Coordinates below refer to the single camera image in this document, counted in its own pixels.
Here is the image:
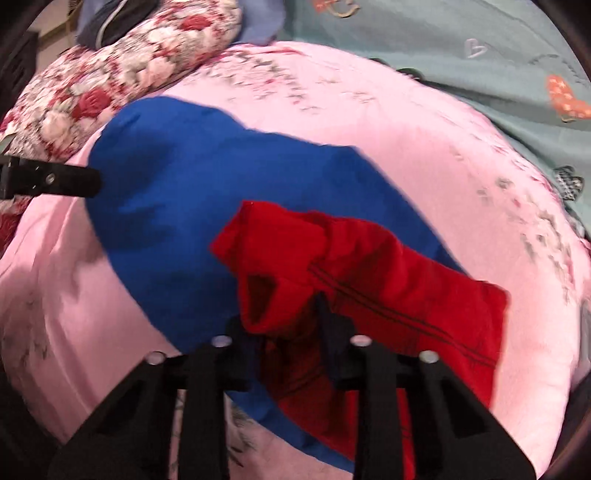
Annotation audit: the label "teal heart print blanket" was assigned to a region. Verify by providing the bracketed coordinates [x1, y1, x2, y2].
[279, 0, 590, 225]

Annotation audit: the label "blue pillow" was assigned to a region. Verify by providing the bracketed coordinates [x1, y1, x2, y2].
[235, 0, 287, 46]

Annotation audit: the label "blue and red pants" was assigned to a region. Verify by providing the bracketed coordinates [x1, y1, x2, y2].
[86, 96, 508, 470]

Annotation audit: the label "dark garment on quilt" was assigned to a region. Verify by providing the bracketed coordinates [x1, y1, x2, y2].
[76, 0, 160, 50]

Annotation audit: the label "red white floral quilt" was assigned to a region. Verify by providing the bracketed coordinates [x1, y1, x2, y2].
[0, 0, 243, 250]

